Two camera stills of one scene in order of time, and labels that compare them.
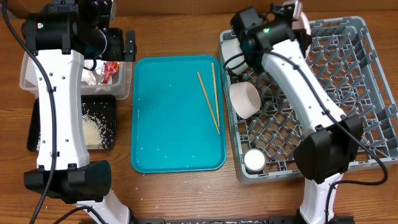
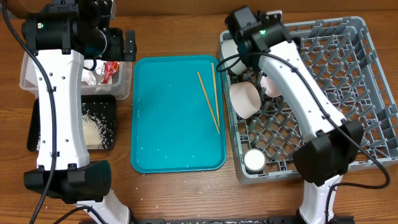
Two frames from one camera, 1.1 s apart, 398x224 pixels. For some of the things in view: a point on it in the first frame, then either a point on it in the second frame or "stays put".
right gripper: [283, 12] to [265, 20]
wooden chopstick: [208, 102] stays put
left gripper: [117, 52] stays put
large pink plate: [303, 23] to [272, 88]
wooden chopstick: [216, 97] stays put
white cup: [254, 160] stays put
